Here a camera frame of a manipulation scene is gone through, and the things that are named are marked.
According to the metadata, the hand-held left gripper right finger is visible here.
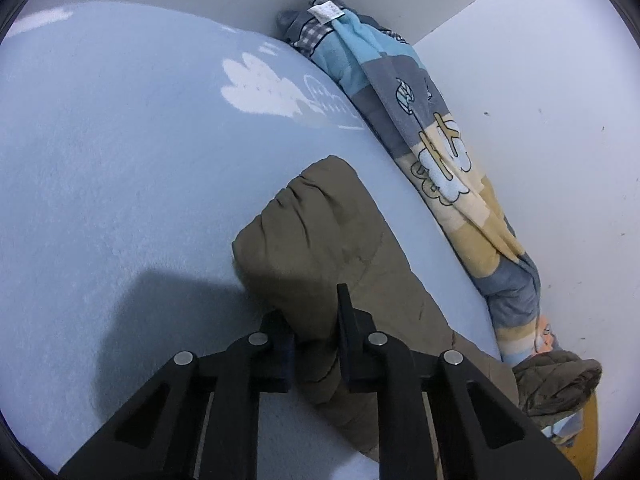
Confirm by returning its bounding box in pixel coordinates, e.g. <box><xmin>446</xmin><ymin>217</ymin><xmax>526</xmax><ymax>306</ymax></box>
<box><xmin>336</xmin><ymin>283</ymin><xmax>582</xmax><ymax>480</ymax></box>

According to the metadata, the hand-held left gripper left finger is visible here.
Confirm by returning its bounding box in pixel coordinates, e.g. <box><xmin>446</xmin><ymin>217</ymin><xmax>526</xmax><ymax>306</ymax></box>
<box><xmin>59</xmin><ymin>309</ymin><xmax>294</xmax><ymax>480</ymax></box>

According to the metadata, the olive puffer jacket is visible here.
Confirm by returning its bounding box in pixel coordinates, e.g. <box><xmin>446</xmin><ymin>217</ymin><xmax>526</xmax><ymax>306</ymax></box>
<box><xmin>231</xmin><ymin>155</ymin><xmax>603</xmax><ymax>463</ymax></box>

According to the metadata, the light blue cloud bed sheet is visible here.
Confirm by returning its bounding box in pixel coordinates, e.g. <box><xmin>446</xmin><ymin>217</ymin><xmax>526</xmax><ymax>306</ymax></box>
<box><xmin>0</xmin><ymin>2</ymin><xmax>506</xmax><ymax>480</ymax></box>

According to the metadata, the cartoon printed fleece blanket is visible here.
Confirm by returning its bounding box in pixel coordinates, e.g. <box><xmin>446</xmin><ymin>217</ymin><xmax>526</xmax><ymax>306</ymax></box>
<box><xmin>276</xmin><ymin>0</ymin><xmax>586</xmax><ymax>448</ymax></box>

